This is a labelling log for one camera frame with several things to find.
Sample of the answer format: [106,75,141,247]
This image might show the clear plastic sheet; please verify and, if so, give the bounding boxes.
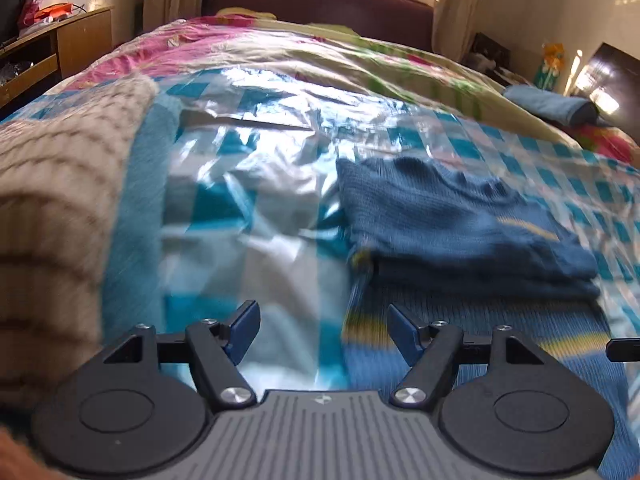
[150,60,640,391]

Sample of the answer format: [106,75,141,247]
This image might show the yellow green pillow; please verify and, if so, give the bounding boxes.
[216,7,277,21]

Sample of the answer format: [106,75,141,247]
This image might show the dark red headboard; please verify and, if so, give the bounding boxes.
[202,0,435,53]

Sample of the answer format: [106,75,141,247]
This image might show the checkered floral bed quilt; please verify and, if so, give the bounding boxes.
[0,16,640,396]

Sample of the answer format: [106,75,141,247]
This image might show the orange item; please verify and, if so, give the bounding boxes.
[34,3,73,22]

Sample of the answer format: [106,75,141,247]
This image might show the wooden side cabinet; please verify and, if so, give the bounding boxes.
[0,6,115,108]

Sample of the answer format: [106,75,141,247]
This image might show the yellow flower decoration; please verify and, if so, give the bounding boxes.
[534,42,566,92]

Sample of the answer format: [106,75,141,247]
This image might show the dark wooden cabinet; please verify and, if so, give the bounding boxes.
[570,42,640,118]

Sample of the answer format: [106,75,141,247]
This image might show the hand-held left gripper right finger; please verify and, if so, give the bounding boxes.
[387,304,544,409]

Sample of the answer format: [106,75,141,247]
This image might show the folded blue cloth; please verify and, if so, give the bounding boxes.
[502,84,600,127]

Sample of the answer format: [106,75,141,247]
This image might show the teal towel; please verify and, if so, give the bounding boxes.
[102,94,183,346]

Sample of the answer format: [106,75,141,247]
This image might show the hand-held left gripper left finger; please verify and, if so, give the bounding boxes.
[102,300,262,409]

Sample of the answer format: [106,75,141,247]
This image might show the beige striped knitted cloth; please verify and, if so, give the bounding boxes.
[0,74,161,411]

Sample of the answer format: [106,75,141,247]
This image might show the blue knitted sweater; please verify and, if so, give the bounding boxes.
[336,156,640,480]

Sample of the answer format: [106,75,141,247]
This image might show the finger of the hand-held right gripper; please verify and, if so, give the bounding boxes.
[605,338,640,363]

